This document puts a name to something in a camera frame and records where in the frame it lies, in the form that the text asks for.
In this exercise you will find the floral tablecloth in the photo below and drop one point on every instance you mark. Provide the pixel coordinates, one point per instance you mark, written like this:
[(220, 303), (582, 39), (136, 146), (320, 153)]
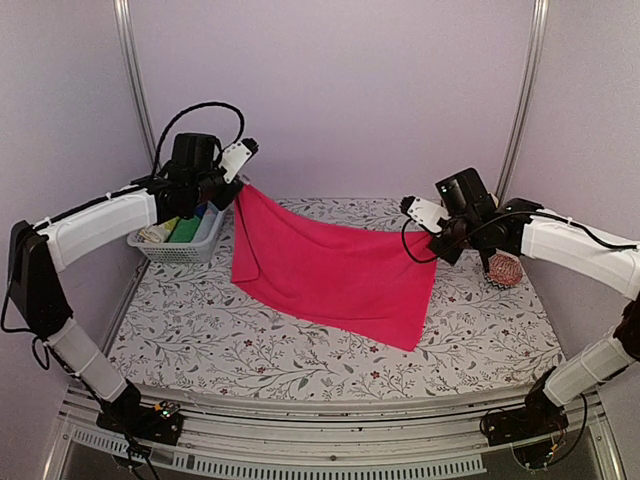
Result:
[(190, 328)]

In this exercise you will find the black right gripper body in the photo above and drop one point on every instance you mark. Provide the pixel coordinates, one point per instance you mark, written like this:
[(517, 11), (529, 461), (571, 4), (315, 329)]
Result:
[(469, 241)]

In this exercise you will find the pink towel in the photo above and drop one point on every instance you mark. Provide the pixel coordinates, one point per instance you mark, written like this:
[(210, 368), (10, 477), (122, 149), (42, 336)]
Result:
[(360, 281)]

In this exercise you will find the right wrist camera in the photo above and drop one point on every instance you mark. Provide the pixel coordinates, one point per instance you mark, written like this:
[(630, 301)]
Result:
[(426, 214)]

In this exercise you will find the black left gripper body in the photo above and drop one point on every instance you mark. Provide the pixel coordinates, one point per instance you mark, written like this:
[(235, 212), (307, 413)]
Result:
[(206, 190)]

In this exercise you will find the aluminium frame post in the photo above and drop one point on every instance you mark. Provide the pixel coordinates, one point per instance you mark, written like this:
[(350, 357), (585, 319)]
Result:
[(125, 31), (531, 67)]

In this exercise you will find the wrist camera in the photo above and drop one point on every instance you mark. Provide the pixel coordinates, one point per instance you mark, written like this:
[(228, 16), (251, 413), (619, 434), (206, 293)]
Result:
[(235, 156), (426, 214)]

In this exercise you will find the right aluminium frame post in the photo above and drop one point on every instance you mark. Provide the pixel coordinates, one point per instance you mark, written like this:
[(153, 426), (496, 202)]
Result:
[(531, 67)]

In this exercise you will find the white plastic basket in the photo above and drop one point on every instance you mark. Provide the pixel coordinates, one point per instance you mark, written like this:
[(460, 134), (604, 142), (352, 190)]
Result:
[(175, 252)]

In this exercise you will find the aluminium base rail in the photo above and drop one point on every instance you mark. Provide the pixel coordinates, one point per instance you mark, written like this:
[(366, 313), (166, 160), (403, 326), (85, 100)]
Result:
[(425, 438)]

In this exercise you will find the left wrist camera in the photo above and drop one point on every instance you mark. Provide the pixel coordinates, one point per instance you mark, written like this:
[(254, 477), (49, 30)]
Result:
[(235, 156)]

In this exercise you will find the light blue rolled towel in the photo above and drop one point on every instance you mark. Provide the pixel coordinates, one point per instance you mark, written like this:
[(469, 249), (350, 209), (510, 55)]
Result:
[(208, 224)]

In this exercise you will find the right robot arm white sleeve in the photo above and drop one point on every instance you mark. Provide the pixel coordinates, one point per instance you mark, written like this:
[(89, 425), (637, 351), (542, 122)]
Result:
[(525, 228)]

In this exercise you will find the left aluminium frame post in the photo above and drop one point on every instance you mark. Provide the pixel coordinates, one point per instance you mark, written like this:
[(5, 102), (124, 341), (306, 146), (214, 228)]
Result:
[(125, 31)]

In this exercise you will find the green rolled towel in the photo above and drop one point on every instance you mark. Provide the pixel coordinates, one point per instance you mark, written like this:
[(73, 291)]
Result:
[(185, 230)]

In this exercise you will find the green and cream patterned towel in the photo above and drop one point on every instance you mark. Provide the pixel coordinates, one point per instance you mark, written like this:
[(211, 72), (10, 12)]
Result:
[(158, 233)]

